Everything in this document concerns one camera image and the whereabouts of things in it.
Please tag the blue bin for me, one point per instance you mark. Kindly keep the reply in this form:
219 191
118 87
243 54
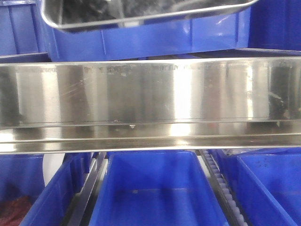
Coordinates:
266 183
50 183
163 188

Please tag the large blue crate upper centre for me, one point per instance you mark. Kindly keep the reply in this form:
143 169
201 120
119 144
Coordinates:
168 38

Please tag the blue crate upper right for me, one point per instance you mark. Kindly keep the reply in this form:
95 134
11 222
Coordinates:
275 25

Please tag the white roller conveyor track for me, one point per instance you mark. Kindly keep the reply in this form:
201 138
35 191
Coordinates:
222 192

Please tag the silver metal tray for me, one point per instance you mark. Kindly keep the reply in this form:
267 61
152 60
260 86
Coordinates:
85 15

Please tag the grey metal divider rail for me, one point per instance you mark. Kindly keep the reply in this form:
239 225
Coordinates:
81 207

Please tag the blue bin lower centre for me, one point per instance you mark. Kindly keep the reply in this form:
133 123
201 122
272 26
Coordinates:
163 188

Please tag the blue bin lower right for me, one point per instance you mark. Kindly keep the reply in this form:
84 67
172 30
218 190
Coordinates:
266 183

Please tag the blue bin lower left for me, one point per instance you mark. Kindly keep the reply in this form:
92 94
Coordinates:
50 183

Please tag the stainless steel shelf front panel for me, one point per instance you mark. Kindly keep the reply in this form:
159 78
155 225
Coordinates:
73 107

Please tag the blue crate upper left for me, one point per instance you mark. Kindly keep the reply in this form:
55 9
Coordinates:
21 30

